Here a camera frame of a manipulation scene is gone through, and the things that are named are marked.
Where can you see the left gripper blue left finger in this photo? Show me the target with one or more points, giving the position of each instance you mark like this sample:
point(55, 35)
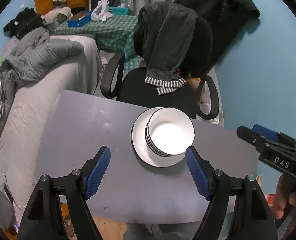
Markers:
point(93, 172)

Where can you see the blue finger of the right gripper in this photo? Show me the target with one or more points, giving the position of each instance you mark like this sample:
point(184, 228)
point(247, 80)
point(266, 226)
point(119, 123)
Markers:
point(265, 132)
point(251, 137)

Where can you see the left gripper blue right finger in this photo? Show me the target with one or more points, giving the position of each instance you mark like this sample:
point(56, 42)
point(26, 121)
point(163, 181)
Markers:
point(201, 172)

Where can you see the white plate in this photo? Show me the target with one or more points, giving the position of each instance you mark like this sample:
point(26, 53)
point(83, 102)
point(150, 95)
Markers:
point(140, 145)

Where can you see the white bowl grey outside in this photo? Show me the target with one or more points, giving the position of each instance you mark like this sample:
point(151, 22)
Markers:
point(169, 132)

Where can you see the person's right hand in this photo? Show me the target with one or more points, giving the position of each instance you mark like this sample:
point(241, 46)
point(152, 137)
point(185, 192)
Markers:
point(281, 201)

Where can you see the black office chair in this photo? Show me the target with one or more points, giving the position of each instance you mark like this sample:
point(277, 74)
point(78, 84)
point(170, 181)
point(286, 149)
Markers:
point(199, 96)

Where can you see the black hanging coat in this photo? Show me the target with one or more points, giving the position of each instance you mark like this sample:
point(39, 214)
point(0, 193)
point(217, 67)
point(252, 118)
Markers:
point(225, 17)

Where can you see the dark grey hoodie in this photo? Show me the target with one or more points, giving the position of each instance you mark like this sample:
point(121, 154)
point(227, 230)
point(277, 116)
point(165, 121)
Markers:
point(162, 37)

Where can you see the grey puffer jacket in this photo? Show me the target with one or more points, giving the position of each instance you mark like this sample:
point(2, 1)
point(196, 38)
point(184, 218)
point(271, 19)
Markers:
point(34, 55)

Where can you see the green checkered tablecloth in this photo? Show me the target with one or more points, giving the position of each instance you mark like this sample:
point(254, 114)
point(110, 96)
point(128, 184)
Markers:
point(115, 35)

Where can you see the blue box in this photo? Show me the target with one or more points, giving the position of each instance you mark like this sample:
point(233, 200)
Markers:
point(79, 19)

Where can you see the white plastic bag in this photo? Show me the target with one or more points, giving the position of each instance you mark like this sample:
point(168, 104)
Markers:
point(101, 13)

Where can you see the black garment on wall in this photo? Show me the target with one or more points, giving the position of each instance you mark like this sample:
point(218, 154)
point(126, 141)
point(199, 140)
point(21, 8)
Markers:
point(25, 21)

